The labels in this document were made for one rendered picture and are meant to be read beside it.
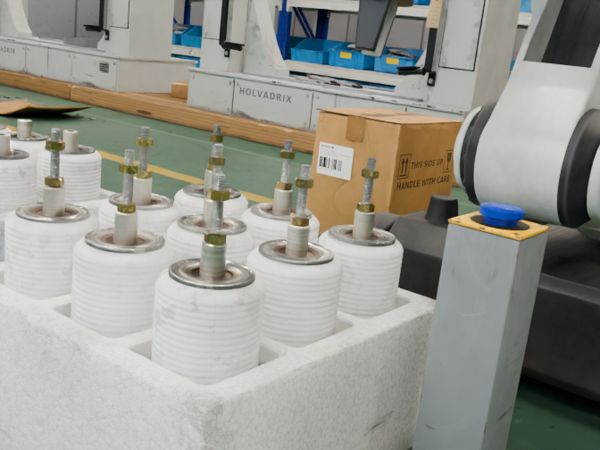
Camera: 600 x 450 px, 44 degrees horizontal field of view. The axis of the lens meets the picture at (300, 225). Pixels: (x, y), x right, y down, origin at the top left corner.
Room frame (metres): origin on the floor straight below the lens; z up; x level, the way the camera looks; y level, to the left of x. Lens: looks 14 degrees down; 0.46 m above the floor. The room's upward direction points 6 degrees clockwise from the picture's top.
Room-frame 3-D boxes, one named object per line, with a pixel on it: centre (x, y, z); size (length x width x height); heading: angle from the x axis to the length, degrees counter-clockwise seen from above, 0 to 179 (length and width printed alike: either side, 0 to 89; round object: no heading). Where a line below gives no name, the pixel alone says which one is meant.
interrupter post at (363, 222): (0.80, -0.07, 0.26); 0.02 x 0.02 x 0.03
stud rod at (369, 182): (0.80, -0.07, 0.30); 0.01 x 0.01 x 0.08
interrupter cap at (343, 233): (0.80, -0.07, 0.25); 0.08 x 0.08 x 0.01
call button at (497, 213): (0.66, -0.18, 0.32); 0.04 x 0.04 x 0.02
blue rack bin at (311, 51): (6.73, -0.03, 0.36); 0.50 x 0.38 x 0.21; 144
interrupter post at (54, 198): (0.75, 0.26, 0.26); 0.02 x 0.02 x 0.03
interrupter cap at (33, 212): (0.75, 0.26, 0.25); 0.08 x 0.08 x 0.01
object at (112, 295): (0.68, 0.17, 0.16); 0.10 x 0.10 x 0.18
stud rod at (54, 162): (0.75, 0.26, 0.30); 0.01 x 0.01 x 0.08
